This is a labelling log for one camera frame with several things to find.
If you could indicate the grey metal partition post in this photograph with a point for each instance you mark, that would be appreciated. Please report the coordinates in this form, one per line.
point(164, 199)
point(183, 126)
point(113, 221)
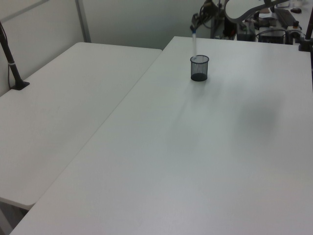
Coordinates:
point(83, 22)

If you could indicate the emergency stop button box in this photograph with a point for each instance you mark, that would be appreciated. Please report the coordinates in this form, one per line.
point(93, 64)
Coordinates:
point(295, 28)

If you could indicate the black pole with white tie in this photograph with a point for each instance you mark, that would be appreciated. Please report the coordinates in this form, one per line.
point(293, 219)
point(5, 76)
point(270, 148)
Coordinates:
point(13, 71)

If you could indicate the black equipment box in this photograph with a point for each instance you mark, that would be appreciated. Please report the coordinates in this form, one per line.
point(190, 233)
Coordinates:
point(246, 33)

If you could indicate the white adjacent table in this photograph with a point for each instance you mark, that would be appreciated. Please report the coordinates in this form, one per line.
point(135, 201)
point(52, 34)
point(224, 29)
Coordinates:
point(61, 98)

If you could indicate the grey control box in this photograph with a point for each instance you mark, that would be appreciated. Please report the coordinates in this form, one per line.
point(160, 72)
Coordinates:
point(272, 35)

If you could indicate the black mesh pen cup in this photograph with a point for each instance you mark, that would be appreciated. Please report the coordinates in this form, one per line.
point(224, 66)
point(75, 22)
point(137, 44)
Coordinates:
point(200, 73)

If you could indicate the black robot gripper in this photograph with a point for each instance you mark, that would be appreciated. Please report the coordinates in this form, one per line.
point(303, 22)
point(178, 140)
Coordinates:
point(207, 8)

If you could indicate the black pole with table clamp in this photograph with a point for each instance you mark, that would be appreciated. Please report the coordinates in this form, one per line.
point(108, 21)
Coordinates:
point(307, 36)

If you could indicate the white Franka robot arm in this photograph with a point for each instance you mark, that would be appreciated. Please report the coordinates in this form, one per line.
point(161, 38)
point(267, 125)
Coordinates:
point(240, 11)

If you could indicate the white marker with blue cap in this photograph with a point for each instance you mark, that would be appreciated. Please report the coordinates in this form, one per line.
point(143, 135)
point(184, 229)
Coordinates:
point(194, 44)

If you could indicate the black computer mouse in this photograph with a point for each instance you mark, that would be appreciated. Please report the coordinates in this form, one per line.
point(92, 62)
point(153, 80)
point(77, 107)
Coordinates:
point(296, 10)

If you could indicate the black keyboard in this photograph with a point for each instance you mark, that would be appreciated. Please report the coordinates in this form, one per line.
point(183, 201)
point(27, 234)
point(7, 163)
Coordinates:
point(286, 17)

